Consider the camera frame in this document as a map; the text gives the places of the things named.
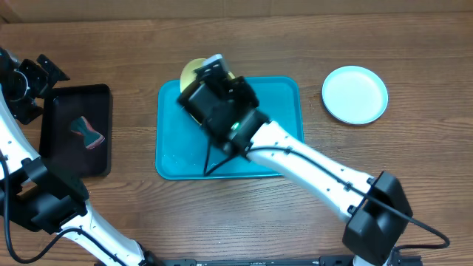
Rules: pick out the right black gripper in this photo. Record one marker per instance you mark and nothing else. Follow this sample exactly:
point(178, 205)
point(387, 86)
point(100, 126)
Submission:
point(242, 91)

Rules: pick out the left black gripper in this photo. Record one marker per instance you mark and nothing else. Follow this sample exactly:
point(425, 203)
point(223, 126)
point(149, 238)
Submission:
point(22, 109)

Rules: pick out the yellow-green plate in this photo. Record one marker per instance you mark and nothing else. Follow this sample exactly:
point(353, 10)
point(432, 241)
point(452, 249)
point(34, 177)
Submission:
point(187, 76)

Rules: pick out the pink and black sponge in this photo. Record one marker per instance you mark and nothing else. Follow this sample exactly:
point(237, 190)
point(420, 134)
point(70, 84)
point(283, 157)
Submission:
point(91, 137)

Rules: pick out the light blue plate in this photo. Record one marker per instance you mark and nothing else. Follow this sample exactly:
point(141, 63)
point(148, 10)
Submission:
point(354, 95)

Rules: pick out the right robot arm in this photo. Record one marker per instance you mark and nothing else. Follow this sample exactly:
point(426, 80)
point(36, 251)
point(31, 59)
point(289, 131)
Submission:
point(375, 210)

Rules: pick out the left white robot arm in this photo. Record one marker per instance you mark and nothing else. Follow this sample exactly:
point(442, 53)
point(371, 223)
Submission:
point(40, 196)

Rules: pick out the black plastic tray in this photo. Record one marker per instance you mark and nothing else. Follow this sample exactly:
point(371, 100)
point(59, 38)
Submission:
point(66, 149)

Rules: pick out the teal plastic serving tray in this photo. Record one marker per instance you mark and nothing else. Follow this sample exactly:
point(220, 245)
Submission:
point(181, 145)

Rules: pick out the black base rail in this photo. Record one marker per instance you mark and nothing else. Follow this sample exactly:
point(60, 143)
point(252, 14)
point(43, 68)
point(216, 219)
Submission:
point(338, 260)

